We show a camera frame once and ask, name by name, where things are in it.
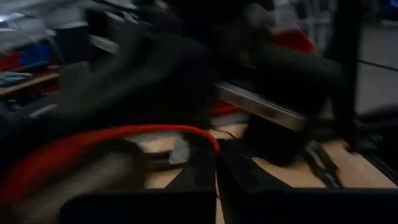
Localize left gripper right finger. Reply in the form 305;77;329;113
217;141;398;224

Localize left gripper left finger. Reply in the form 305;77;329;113
58;143;218;224

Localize red cord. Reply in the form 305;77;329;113
0;123;222;205

